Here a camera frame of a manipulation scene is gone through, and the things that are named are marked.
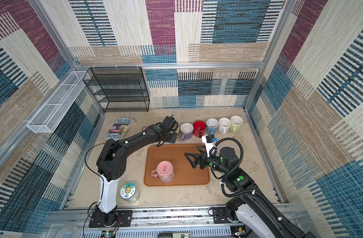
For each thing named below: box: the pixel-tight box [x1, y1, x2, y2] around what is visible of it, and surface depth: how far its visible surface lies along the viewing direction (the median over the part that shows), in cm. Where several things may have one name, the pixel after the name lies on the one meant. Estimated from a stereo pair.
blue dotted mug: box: [205, 118, 220, 135], surface depth 101 cm
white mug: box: [218, 117, 232, 135], surface depth 102 cm
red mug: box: [192, 119, 206, 139], surface depth 102 cm
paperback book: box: [105, 117, 135, 141], surface depth 108 cm
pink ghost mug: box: [150, 160, 175, 183], surface depth 80 cm
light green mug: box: [229, 115, 244, 133], surface depth 102 cm
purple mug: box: [180, 122, 194, 141], surface depth 101 cm
